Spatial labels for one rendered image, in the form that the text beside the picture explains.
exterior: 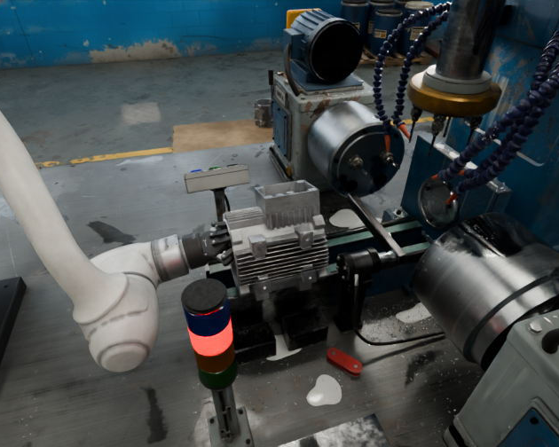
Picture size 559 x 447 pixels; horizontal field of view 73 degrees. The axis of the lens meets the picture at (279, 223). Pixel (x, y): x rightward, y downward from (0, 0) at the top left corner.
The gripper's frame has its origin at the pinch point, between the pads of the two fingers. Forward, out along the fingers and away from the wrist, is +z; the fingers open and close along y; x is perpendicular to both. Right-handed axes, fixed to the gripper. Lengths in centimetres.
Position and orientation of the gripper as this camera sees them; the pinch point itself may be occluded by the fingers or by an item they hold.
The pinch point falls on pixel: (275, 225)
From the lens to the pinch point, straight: 84.1
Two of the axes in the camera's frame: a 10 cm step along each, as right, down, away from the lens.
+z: 9.4, -2.9, 1.6
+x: 1.2, 7.5, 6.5
